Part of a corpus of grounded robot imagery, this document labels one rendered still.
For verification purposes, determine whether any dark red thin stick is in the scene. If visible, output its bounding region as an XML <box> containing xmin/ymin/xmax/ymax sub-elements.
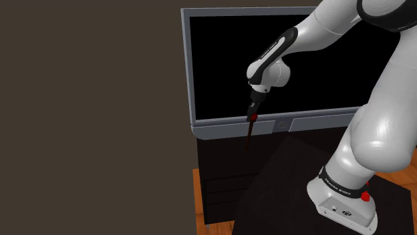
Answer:
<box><xmin>244</xmin><ymin>112</ymin><xmax>259</xmax><ymax>154</ymax></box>

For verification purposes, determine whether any grey flat screen television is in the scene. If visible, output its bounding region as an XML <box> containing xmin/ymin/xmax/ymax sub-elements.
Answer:
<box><xmin>180</xmin><ymin>6</ymin><xmax>402</xmax><ymax>141</ymax></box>

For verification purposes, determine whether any black television cabinet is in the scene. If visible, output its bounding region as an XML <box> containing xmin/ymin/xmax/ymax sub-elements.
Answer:
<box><xmin>196</xmin><ymin>126</ymin><xmax>349</xmax><ymax>229</ymax></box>

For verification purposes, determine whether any black robot stand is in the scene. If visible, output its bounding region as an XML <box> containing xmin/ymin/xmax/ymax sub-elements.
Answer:
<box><xmin>230</xmin><ymin>135</ymin><xmax>415</xmax><ymax>235</ymax></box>

